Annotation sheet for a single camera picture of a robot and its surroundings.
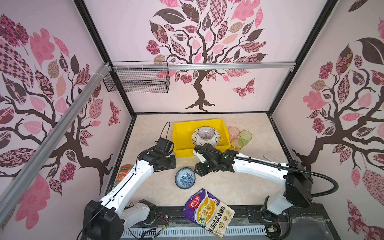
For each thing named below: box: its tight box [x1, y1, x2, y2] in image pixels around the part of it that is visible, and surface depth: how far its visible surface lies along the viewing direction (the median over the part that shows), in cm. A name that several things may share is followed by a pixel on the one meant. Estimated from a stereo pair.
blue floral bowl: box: [175, 167, 196, 190], surface depth 85 cm
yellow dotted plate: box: [192, 126, 221, 147], surface depth 102 cm
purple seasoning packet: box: [182, 188, 236, 239], surface depth 75 cm
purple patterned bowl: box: [198, 126, 215, 141], surface depth 102 cm
